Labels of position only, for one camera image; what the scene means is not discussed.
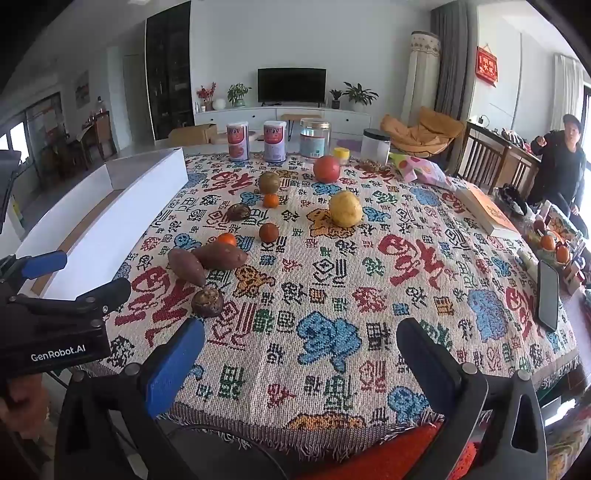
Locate wooden bench with metal legs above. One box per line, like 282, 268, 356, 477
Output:
281, 113, 322, 141

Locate dark glass display cabinet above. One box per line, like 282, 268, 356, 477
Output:
145, 0, 195, 141

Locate pile of cloths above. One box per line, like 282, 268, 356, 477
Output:
499, 128, 532, 151

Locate wooden dining table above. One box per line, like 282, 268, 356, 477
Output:
65, 121, 112, 160

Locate green-brown kiwi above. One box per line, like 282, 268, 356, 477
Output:
257, 172, 282, 195

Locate glass balcony door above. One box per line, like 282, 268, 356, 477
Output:
0, 92, 65, 158

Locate large leafy potted plant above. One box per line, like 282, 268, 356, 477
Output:
342, 82, 379, 112

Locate red apple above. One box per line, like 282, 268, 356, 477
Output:
313, 155, 342, 184

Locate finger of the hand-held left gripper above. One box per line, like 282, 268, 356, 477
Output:
0, 250, 68, 296
7, 277, 132, 320

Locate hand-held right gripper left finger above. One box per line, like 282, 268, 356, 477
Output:
54, 318, 206, 480

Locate pink and purple tin can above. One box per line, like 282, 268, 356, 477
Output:
226, 121, 250, 161
263, 120, 288, 163

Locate purple sweet potato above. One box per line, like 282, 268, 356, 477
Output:
191, 242, 249, 271

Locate wooden slatted chair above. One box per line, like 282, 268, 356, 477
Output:
455, 124, 504, 188

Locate patterned floor rug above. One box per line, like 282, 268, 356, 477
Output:
540, 397, 591, 480

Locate black smartphone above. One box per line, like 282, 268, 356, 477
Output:
537, 260, 561, 332

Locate yellow pomelo fruit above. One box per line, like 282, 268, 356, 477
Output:
329, 191, 364, 228

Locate person's left hand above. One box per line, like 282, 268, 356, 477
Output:
0, 373, 51, 431

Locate white cardboard box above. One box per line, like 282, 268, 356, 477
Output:
11, 147, 189, 301

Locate orange lounge chair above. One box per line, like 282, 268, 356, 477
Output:
379, 107, 466, 158

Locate glass jar with blue label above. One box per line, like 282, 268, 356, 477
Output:
299, 117, 332, 160

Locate black cloth bundle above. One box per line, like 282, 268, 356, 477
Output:
496, 183, 532, 215

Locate white television cabinet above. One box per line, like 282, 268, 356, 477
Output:
194, 102, 384, 139

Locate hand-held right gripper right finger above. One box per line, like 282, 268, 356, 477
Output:
396, 316, 549, 480

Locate red knitted cloth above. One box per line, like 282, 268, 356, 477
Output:
295, 422, 481, 480

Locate white sheer curtain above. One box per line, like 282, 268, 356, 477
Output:
551, 53, 585, 132

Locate framed wall painting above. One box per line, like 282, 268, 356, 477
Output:
75, 71, 90, 109

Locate colourful fruit gift box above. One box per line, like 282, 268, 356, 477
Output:
526, 203, 587, 296

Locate red wall hanging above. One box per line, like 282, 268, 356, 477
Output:
476, 45, 499, 88

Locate printed woven blanket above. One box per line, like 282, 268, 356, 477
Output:
81, 152, 583, 462

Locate green potted plant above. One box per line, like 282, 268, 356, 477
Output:
227, 83, 252, 108

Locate grey curtain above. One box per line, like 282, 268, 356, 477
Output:
429, 0, 478, 123

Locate colourful snack bag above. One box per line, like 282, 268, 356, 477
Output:
388, 152, 451, 188

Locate red flowers in vase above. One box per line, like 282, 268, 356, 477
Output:
196, 82, 218, 112

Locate clear jar with black lid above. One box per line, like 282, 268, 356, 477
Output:
360, 128, 392, 166

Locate covered standing air conditioner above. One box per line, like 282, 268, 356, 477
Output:
401, 31, 441, 125

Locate dark wooden side table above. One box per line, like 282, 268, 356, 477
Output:
466, 120, 543, 195

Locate black television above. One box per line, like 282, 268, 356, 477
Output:
257, 67, 327, 103

